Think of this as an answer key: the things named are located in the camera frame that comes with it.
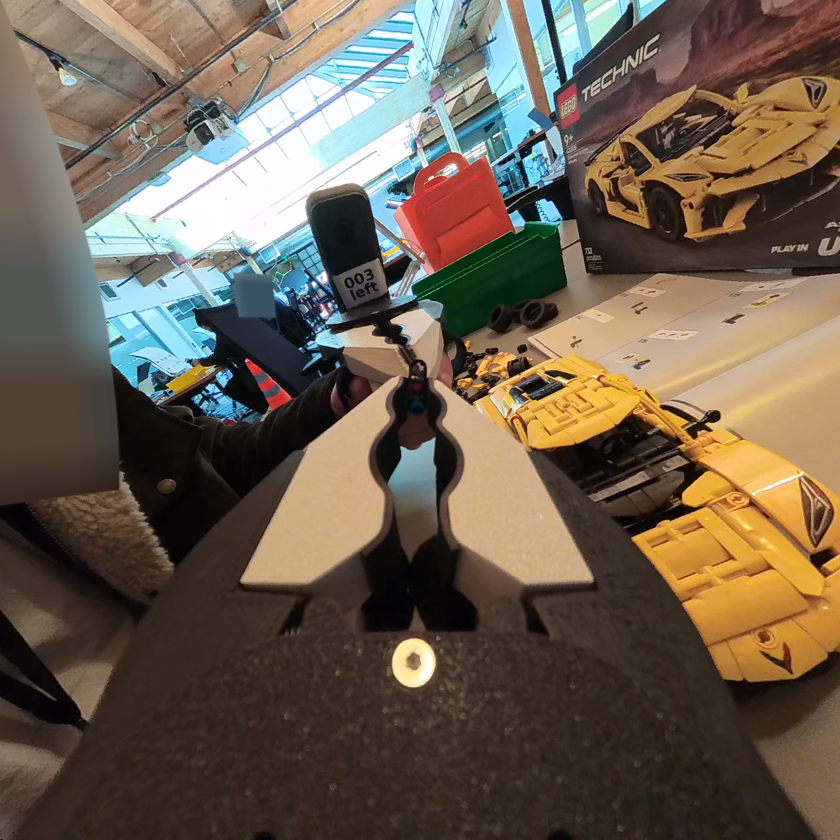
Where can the green storage bin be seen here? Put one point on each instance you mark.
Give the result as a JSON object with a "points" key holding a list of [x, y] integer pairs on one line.
{"points": [[499, 282]]}

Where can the pile of black brick parts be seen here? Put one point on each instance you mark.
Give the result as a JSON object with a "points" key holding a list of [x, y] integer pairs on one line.
{"points": [[489, 371]]}

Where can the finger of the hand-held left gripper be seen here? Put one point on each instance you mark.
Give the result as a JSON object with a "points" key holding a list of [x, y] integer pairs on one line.
{"points": [[374, 358], [425, 341]]}

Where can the orange traffic cone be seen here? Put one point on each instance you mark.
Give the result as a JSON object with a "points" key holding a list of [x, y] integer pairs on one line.
{"points": [[269, 387]]}

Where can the grey desk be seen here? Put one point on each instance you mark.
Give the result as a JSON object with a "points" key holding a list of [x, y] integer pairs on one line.
{"points": [[807, 754]]}

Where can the person's left hand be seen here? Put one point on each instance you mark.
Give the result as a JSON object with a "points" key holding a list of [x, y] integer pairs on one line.
{"points": [[417, 433]]}

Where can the red storage bin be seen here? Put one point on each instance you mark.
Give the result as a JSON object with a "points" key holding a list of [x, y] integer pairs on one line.
{"points": [[459, 210]]}

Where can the yellow toy brick car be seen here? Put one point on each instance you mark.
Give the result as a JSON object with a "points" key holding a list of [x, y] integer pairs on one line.
{"points": [[722, 558]]}

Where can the toy car box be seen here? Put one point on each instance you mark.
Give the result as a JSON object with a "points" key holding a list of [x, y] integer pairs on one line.
{"points": [[722, 216]]}

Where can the instruction booklet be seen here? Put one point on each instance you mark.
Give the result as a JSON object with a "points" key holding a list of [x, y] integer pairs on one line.
{"points": [[754, 367]]}

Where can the black office chair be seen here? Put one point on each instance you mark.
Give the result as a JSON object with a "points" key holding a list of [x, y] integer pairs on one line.
{"points": [[308, 321]]}

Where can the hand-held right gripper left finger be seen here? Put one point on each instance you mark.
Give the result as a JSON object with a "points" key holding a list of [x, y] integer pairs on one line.
{"points": [[315, 518]]}

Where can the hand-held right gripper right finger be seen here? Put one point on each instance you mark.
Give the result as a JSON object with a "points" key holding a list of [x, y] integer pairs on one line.
{"points": [[525, 518]]}

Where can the black brick beam piece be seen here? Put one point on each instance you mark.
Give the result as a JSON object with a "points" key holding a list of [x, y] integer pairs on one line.
{"points": [[418, 380]]}

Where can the person's left forearm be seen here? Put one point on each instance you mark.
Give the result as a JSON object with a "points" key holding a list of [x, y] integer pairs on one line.
{"points": [[275, 426]]}

